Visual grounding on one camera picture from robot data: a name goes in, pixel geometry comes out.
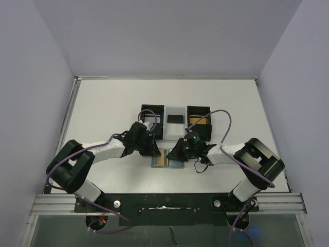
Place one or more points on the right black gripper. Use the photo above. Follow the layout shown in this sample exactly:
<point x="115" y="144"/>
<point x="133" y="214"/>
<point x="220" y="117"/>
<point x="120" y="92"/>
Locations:
<point x="183" y="151"/>

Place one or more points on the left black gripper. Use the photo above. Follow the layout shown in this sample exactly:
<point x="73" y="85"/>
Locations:
<point x="149" y="143"/>

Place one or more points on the gold credit card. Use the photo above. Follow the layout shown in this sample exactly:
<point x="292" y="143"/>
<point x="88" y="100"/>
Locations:
<point x="198" y="120"/>
<point x="162" y="159"/>

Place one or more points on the green card holder wallet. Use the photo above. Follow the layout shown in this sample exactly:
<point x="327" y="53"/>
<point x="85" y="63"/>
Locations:
<point x="172" y="164"/>

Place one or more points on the black white sorting tray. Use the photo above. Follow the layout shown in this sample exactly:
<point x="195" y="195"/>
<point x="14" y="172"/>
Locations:
<point x="172" y="132"/>

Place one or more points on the silver credit card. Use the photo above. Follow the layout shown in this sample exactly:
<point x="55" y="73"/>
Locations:
<point x="151" y="119"/>

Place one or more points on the black credit card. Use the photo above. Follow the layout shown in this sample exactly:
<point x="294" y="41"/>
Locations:
<point x="175" y="119"/>

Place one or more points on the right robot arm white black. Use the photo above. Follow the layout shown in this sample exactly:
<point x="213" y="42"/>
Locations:
<point x="258" y="163"/>

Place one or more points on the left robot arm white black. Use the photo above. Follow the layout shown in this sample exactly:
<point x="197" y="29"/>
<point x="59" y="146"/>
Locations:
<point x="70" y="167"/>

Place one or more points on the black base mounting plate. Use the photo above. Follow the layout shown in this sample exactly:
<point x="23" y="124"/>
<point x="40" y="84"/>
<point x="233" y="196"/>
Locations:
<point x="167" y="209"/>

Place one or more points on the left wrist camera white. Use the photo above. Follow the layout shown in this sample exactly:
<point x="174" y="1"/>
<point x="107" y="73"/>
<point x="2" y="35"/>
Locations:
<point x="148" y="124"/>

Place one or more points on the aluminium left rail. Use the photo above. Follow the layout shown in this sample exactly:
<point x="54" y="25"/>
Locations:
<point x="69" y="110"/>

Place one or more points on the aluminium rail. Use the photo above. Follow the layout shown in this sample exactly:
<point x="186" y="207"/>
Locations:
<point x="69" y="110"/>
<point x="281" y="203"/>

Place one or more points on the aluminium front rail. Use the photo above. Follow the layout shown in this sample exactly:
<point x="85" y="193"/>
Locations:
<point x="281" y="203"/>

